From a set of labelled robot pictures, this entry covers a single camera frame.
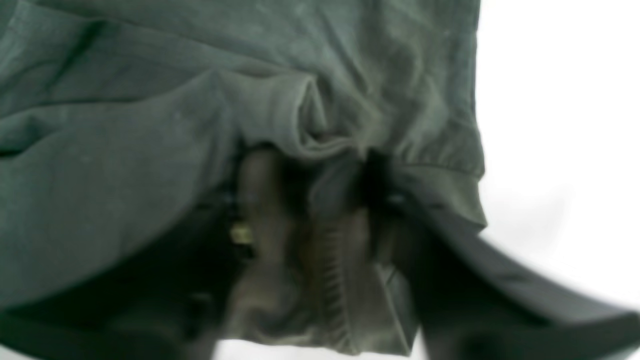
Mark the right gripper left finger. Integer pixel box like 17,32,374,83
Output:
225,148,301,346

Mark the dark grey t-shirt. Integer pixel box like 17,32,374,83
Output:
1,0,487,360

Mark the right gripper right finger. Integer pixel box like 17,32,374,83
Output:
365,150,639,360

